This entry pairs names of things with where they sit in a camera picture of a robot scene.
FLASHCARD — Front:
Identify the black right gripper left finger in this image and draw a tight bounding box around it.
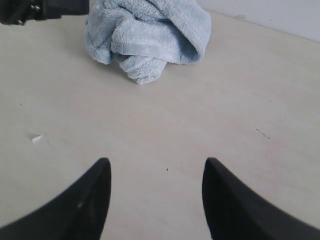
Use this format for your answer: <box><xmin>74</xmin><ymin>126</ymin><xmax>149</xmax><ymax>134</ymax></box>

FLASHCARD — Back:
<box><xmin>0</xmin><ymin>158</ymin><xmax>111</xmax><ymax>240</ymax></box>

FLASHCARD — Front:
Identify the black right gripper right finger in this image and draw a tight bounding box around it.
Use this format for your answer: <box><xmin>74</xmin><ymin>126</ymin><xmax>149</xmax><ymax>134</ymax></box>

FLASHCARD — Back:
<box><xmin>202</xmin><ymin>157</ymin><xmax>320</xmax><ymax>240</ymax></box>

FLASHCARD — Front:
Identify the light blue terry towel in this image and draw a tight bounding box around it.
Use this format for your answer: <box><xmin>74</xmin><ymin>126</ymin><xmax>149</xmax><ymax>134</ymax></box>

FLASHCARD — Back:
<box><xmin>85</xmin><ymin>0</ymin><xmax>212</xmax><ymax>85</ymax></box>

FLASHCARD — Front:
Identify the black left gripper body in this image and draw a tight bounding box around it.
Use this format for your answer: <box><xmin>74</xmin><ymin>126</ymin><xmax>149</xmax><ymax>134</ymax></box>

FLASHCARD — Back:
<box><xmin>0</xmin><ymin>0</ymin><xmax>89</xmax><ymax>25</ymax></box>

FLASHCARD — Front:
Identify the small white paper scrap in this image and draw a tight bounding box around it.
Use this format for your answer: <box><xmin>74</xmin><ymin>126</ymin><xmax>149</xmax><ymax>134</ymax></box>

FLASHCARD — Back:
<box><xmin>31</xmin><ymin>135</ymin><xmax>43</xmax><ymax>144</ymax></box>

